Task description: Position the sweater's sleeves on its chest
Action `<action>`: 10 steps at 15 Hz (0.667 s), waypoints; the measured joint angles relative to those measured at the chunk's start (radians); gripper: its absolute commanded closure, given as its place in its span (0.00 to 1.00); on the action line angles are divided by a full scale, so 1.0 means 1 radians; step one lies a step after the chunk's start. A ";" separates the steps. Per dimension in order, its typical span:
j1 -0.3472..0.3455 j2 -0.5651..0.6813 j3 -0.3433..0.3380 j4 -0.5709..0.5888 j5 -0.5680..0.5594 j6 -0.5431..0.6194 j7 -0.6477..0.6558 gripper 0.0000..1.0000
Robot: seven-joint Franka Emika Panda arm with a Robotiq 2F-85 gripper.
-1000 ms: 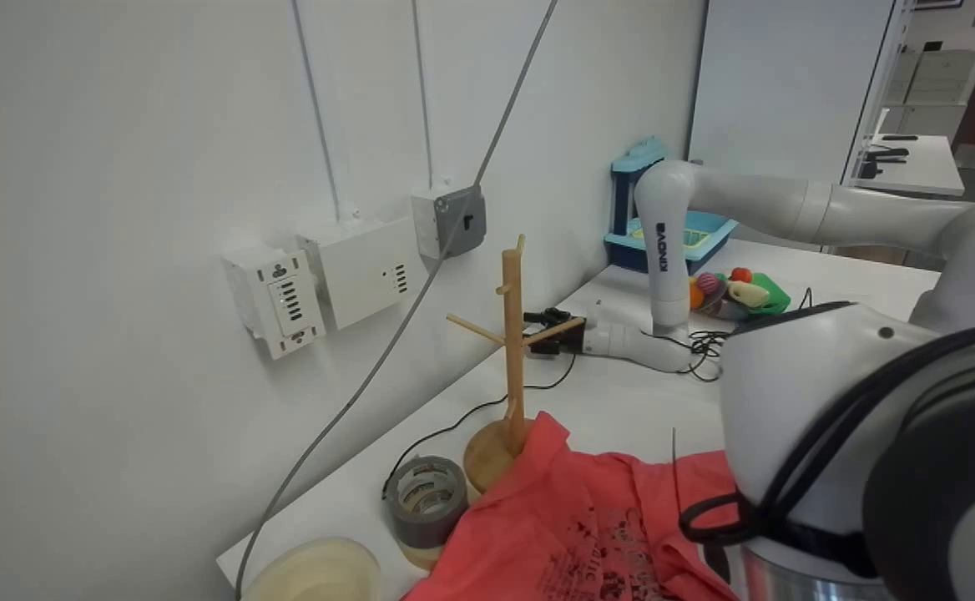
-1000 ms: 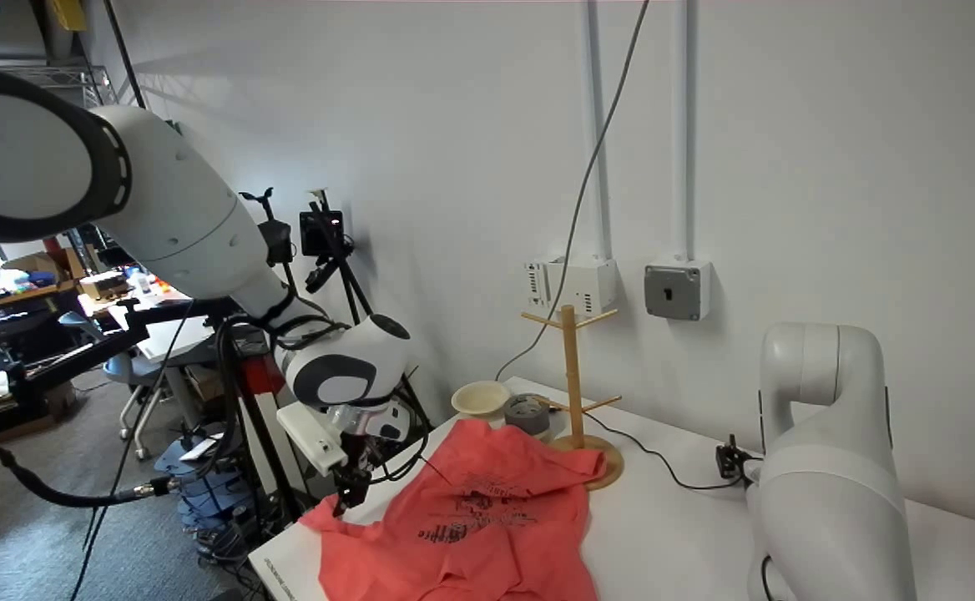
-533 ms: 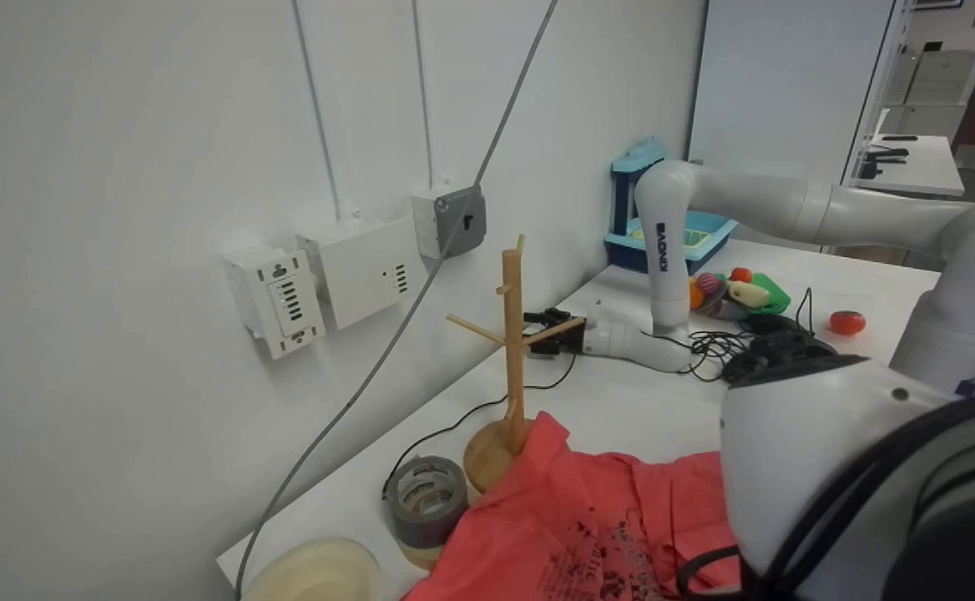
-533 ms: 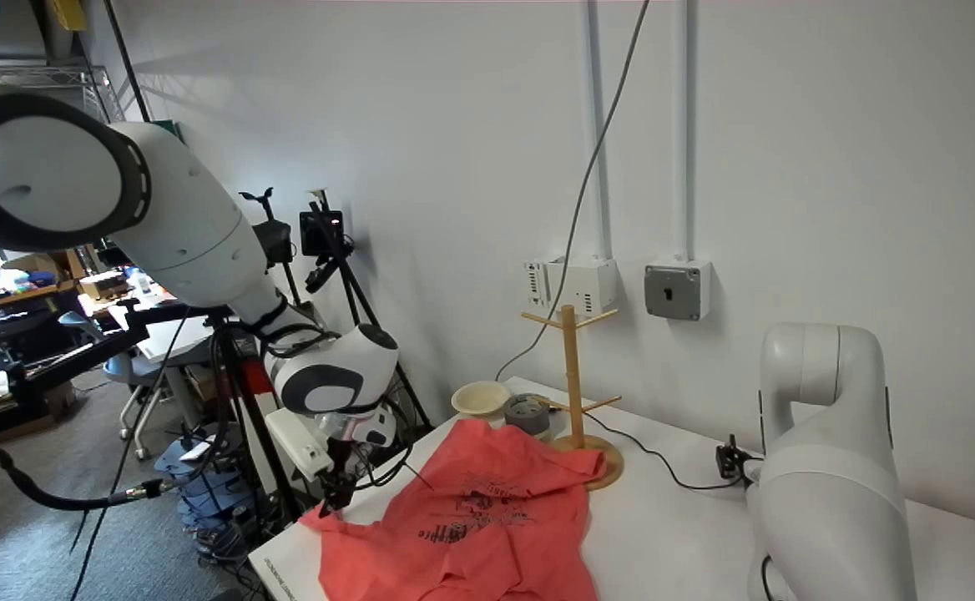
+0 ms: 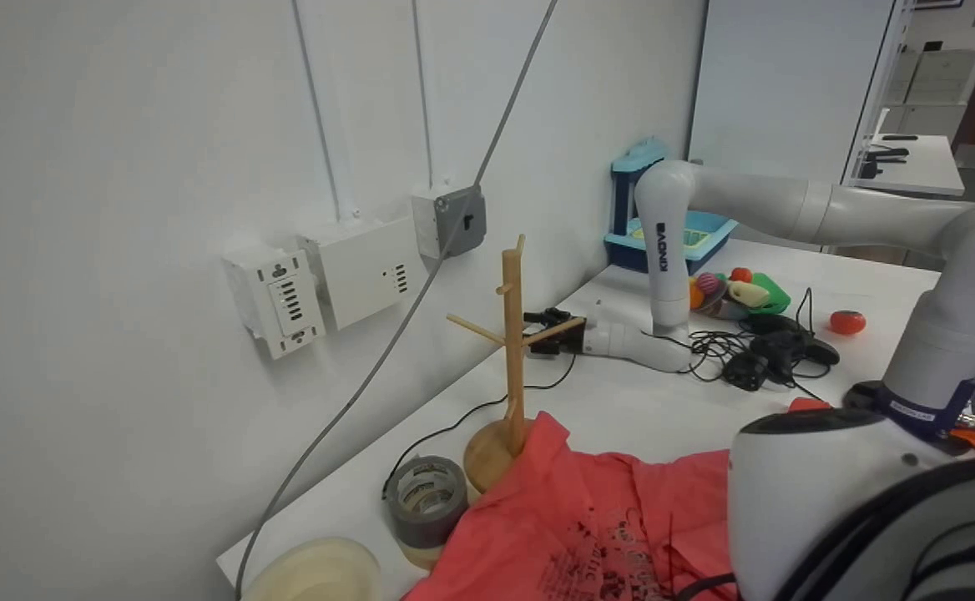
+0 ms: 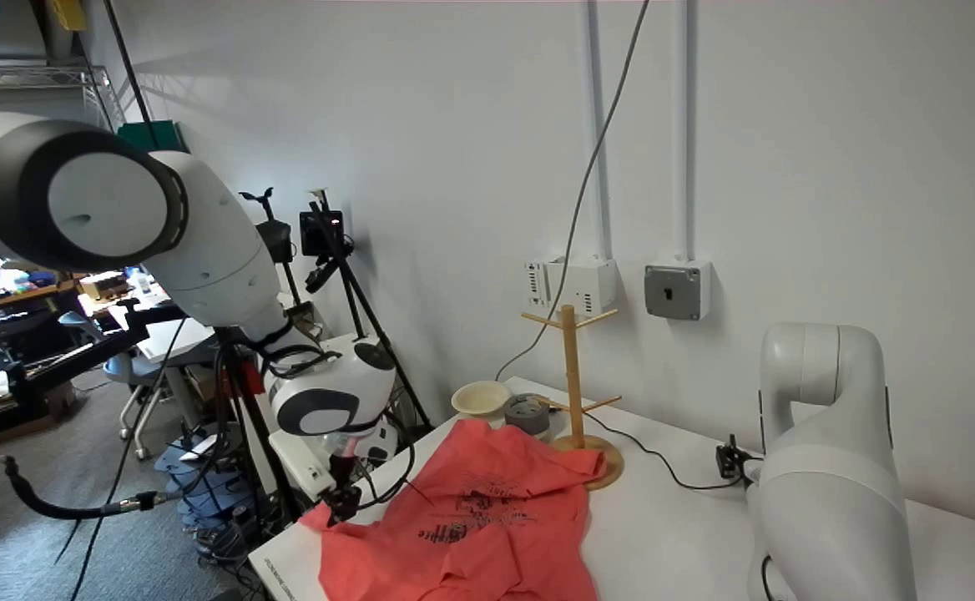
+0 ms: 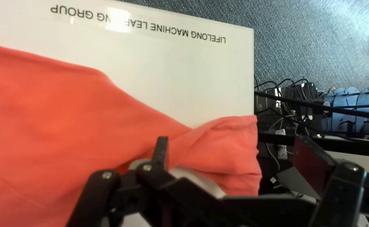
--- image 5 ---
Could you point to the coral printed t-shirt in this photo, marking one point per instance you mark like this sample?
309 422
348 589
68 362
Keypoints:
576 501

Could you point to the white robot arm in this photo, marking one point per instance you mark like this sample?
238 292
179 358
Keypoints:
791 471

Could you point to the wooden mug tree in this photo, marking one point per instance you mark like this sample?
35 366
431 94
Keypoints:
511 336

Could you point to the small black electronic box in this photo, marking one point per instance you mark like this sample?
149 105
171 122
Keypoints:
556 331

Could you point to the grey junction box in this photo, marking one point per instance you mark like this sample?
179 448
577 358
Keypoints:
449 223

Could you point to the white tube-shaped device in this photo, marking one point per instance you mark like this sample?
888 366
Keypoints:
667 245

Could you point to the blue white box device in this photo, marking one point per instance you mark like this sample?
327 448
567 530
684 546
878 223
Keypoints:
631 180

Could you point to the red purple toy fruit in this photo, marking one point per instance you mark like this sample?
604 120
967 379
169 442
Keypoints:
707 292

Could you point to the green toy vegetable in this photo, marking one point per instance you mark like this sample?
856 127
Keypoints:
769 294

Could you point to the black VR hand controller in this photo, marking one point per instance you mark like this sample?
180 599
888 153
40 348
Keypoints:
774 352

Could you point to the cream bowl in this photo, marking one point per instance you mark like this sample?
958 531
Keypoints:
315 573

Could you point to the small orange plastic cup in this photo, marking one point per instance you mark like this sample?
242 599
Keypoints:
810 405

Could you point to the small red round toy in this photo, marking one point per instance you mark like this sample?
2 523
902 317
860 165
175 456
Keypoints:
847 323

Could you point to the white background table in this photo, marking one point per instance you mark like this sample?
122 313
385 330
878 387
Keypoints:
921 168

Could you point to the plain white wall box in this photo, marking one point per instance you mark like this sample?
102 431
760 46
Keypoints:
359 272

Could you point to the white wall box with print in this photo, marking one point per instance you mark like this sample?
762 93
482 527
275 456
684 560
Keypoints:
275 303

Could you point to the white wall conduit pipe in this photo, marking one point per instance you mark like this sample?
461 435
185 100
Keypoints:
315 113
421 90

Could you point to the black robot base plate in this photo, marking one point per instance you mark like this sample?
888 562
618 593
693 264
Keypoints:
874 400

